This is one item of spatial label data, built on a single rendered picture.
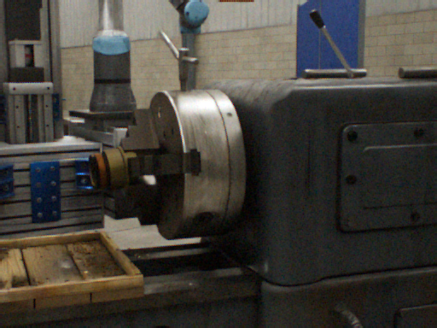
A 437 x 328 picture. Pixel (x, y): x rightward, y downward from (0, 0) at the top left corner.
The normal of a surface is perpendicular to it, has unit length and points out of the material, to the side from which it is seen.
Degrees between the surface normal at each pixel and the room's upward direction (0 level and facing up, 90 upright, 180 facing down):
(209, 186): 99
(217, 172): 88
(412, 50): 90
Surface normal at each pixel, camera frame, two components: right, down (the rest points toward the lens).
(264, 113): -0.96, -0.01
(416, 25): -0.82, 0.09
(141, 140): 0.22, -0.53
